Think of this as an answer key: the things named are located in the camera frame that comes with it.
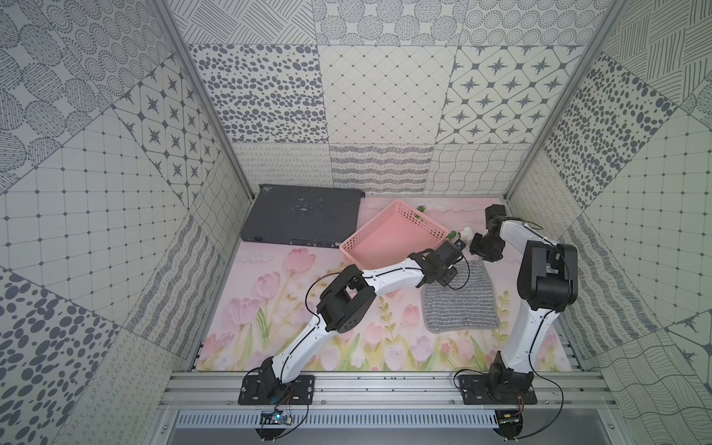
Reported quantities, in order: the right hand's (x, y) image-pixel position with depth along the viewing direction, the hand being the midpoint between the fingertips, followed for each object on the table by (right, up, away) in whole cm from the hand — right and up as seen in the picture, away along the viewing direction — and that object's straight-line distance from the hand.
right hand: (479, 255), depth 100 cm
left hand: (-14, 0, -5) cm, 15 cm away
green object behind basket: (-18, +18, +16) cm, 30 cm away
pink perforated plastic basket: (-30, +8, +10) cm, 32 cm away
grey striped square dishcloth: (-8, -15, -10) cm, 19 cm away
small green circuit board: (-65, -38, -29) cm, 81 cm away
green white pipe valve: (-3, +7, +4) cm, 9 cm away
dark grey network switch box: (-62, +15, +11) cm, 65 cm away
